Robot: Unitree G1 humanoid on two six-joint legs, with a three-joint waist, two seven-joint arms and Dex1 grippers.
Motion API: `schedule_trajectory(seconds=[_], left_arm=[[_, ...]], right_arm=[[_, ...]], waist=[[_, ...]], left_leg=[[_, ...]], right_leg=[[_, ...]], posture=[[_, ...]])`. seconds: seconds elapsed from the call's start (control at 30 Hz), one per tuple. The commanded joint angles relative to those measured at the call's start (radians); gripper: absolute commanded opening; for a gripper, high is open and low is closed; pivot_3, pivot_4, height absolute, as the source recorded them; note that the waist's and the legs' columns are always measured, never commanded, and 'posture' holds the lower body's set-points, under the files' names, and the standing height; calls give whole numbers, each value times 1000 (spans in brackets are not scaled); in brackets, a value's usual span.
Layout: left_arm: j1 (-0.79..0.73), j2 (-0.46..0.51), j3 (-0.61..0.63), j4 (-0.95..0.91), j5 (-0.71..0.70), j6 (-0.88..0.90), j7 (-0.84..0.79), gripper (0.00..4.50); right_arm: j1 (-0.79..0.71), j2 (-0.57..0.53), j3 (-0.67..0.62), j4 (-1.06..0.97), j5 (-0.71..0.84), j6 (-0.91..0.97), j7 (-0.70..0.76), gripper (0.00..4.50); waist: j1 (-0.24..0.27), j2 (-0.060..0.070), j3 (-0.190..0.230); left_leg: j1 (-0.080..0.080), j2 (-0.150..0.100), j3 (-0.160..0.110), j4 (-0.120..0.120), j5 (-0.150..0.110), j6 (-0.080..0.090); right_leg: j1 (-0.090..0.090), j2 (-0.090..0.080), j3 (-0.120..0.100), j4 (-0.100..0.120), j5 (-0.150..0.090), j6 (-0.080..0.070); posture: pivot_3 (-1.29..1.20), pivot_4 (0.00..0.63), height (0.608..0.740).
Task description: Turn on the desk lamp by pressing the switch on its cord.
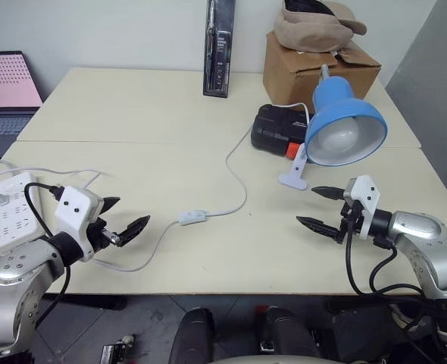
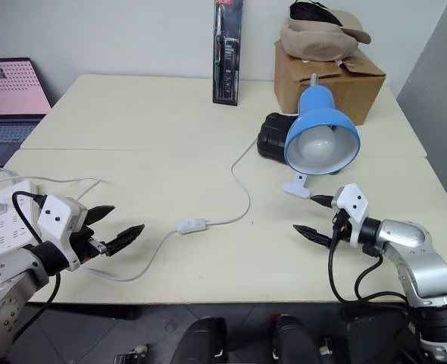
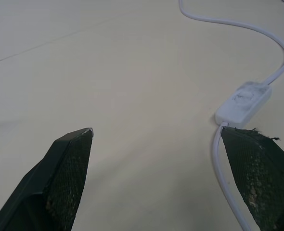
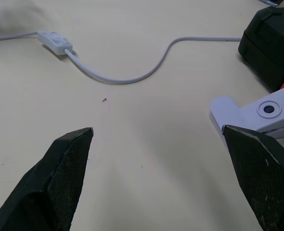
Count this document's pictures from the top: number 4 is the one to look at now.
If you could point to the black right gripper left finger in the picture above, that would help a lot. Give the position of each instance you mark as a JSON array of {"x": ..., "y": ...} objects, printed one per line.
[{"x": 57, "y": 178}]

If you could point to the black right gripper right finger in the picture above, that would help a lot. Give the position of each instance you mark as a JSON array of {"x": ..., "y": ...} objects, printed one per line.
[{"x": 260, "y": 173}]

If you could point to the white plastic clamp part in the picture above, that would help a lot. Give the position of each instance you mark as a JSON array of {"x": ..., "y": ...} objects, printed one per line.
[{"x": 260, "y": 113}]

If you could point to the dark green plastic case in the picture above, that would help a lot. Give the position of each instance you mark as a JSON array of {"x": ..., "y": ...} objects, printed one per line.
[{"x": 269, "y": 45}]

